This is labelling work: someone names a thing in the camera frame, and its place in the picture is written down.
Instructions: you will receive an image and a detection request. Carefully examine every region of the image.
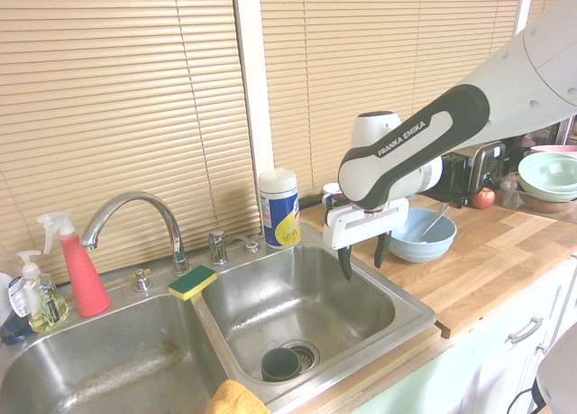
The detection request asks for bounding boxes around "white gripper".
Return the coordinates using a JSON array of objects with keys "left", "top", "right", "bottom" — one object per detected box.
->
[{"left": 321, "top": 197, "right": 411, "bottom": 283}]

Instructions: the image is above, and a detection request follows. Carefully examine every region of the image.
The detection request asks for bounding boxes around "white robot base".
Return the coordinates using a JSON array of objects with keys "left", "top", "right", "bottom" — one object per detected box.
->
[{"left": 531, "top": 321, "right": 577, "bottom": 414}]

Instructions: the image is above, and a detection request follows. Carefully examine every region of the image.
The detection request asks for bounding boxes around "stainless steel double sink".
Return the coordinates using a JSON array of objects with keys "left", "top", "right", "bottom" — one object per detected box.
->
[{"left": 0, "top": 221, "right": 438, "bottom": 414}]

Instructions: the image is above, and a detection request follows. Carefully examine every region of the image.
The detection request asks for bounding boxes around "chrome sink knob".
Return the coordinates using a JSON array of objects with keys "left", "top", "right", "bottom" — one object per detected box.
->
[{"left": 131, "top": 267, "right": 152, "bottom": 294}]

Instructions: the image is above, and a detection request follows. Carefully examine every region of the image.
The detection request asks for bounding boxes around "light blue bowl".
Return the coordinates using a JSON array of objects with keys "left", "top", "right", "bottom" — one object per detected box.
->
[{"left": 388, "top": 207, "right": 459, "bottom": 264}]

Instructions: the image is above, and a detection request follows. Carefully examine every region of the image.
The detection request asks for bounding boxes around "white disinfecting wipes canister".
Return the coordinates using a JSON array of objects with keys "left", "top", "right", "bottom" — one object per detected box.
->
[{"left": 257, "top": 167, "right": 303, "bottom": 252}]

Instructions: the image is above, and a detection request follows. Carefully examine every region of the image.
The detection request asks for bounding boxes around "metal drain strainer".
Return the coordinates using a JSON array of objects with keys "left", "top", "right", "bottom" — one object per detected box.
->
[{"left": 281, "top": 338, "right": 322, "bottom": 373}]

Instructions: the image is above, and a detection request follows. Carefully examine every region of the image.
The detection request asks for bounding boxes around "red apple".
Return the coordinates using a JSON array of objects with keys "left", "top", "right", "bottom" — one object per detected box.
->
[{"left": 471, "top": 186, "right": 498, "bottom": 211}]

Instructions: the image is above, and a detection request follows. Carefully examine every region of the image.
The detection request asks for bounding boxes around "dark green cup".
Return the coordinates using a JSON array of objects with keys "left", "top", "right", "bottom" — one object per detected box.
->
[{"left": 260, "top": 346, "right": 303, "bottom": 383}]

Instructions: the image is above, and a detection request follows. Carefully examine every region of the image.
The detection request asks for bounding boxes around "black chrome toaster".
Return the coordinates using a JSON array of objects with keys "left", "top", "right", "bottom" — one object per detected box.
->
[{"left": 426, "top": 140, "right": 508, "bottom": 207}]

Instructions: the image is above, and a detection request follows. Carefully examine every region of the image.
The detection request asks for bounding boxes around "pale green cabinet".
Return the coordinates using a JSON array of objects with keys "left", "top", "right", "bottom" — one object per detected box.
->
[{"left": 310, "top": 258, "right": 577, "bottom": 414}]

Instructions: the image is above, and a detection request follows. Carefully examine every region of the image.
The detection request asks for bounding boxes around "clear plastic container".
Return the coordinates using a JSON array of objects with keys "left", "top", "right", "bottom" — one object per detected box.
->
[{"left": 499, "top": 171, "right": 536, "bottom": 211}]

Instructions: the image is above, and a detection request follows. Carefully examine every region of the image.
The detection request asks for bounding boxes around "yellow green sponge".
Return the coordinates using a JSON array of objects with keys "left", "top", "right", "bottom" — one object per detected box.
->
[{"left": 167, "top": 264, "right": 219, "bottom": 303}]

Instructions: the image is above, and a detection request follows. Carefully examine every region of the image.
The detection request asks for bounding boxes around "brown wooden bowl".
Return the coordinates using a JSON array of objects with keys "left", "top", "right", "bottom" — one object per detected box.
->
[{"left": 519, "top": 191, "right": 577, "bottom": 216}]

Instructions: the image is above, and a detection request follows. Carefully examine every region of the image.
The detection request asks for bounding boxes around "yellow cloth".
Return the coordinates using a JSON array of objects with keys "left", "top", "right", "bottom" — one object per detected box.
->
[{"left": 204, "top": 378, "right": 272, "bottom": 414}]

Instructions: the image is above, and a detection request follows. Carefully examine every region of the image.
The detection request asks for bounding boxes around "mint green bowl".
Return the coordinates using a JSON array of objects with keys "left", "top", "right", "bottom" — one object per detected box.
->
[{"left": 517, "top": 152, "right": 577, "bottom": 203}]

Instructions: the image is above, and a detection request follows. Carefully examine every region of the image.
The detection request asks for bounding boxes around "pink bowl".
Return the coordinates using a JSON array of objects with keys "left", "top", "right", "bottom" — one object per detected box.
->
[{"left": 528, "top": 143, "right": 577, "bottom": 159}]

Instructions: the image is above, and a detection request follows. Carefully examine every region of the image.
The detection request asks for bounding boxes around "chrome gooseneck faucet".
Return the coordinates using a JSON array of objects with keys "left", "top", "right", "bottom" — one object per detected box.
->
[{"left": 79, "top": 191, "right": 192, "bottom": 278}]

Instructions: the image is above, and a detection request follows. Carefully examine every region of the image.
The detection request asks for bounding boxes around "red spray bottle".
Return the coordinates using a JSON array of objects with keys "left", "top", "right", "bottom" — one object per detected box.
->
[{"left": 36, "top": 211, "right": 113, "bottom": 318}]

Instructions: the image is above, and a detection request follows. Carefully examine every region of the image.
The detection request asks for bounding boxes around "wide beige window blind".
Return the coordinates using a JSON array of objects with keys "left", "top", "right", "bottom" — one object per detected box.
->
[{"left": 0, "top": 0, "right": 265, "bottom": 285}]

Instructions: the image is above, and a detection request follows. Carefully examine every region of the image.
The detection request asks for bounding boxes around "clear yellow soap pump bottle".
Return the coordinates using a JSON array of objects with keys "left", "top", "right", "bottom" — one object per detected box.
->
[{"left": 16, "top": 250, "right": 71, "bottom": 335}]

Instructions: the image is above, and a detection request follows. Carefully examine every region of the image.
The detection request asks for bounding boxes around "dark blue soap bottle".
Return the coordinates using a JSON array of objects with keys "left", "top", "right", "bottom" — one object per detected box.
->
[{"left": 0, "top": 274, "right": 33, "bottom": 346}]

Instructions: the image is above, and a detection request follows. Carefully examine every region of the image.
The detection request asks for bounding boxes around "chrome faucet handle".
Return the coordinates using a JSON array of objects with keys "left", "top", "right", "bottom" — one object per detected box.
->
[{"left": 206, "top": 228, "right": 229, "bottom": 267}]

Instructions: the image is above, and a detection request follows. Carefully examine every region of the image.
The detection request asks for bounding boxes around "metal drawer handle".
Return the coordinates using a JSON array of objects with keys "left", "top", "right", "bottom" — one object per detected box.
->
[{"left": 508, "top": 316, "right": 545, "bottom": 345}]

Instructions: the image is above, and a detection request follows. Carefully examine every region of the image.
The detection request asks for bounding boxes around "black cable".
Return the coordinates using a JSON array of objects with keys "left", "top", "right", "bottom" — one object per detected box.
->
[{"left": 503, "top": 385, "right": 545, "bottom": 414}]

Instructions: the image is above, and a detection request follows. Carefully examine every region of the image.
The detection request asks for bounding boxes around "white window frame post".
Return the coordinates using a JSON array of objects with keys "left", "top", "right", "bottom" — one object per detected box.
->
[{"left": 229, "top": 0, "right": 277, "bottom": 235}]

